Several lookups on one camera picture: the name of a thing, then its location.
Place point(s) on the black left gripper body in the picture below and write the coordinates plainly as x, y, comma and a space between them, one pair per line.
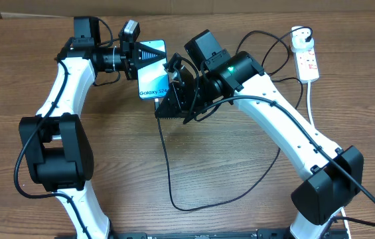
127, 54

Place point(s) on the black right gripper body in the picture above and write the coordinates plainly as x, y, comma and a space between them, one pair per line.
197, 95

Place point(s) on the Samsung Galaxy smartphone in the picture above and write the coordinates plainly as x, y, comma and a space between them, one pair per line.
153, 80

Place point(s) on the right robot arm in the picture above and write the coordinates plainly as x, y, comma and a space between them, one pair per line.
331, 176

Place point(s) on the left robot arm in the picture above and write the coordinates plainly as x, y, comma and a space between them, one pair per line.
55, 146

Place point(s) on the white charger plug adapter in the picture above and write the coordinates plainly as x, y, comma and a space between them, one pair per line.
301, 39

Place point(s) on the white power strip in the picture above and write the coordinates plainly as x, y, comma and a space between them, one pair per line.
306, 66

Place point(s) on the cardboard panel at back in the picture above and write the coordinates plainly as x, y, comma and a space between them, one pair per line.
70, 8

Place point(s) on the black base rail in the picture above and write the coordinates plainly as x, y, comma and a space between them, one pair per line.
258, 234

